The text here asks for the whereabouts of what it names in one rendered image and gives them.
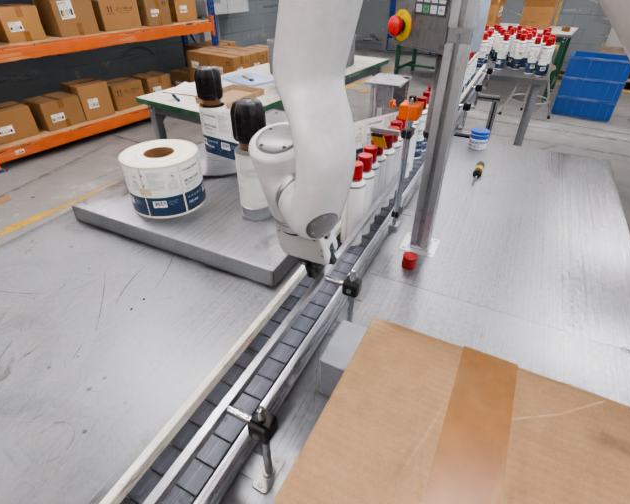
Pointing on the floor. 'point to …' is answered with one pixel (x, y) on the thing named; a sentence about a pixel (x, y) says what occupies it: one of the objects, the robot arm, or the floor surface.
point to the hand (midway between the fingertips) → (313, 267)
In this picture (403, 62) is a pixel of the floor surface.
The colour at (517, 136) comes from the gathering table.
